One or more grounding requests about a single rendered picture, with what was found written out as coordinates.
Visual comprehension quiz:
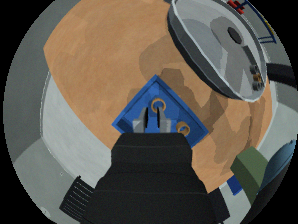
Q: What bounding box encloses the blue crate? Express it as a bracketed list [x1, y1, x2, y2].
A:
[111, 74, 209, 148]

